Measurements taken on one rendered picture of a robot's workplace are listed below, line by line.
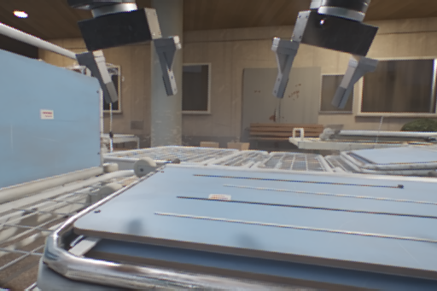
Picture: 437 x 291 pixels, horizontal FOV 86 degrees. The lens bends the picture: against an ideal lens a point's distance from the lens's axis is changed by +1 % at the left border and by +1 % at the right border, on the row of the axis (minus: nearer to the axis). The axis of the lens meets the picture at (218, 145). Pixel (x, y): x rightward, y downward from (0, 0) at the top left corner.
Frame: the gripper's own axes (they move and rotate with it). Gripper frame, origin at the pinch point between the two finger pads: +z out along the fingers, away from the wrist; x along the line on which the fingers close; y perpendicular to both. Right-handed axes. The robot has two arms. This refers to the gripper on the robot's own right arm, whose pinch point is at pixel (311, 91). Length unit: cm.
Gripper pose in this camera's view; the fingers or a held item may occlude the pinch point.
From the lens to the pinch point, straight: 51.7
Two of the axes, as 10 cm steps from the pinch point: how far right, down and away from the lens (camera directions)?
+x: 9.8, 1.3, 1.6
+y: 0.8, 4.7, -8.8
